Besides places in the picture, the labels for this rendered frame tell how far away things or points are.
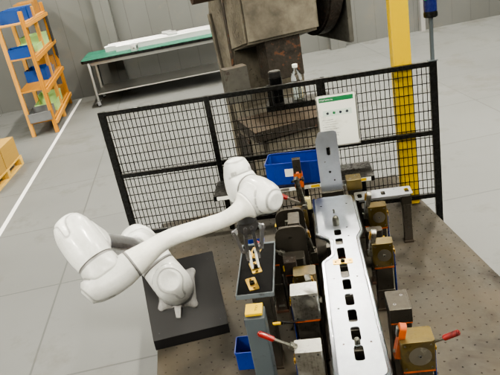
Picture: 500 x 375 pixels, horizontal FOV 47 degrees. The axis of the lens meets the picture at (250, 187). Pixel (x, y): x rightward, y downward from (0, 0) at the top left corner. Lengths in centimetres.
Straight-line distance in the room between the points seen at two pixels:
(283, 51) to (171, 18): 699
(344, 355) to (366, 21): 1056
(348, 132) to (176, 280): 141
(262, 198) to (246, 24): 284
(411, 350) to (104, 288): 100
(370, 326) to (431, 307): 63
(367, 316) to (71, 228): 108
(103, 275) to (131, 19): 989
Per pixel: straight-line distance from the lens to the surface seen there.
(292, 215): 252
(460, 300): 276
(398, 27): 326
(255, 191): 189
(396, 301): 219
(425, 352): 200
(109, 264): 194
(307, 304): 216
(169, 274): 244
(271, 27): 465
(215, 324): 268
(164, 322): 270
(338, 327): 214
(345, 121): 331
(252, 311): 201
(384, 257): 255
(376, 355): 202
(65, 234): 199
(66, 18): 1175
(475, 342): 254
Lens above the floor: 232
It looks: 23 degrees down
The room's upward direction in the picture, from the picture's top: 11 degrees counter-clockwise
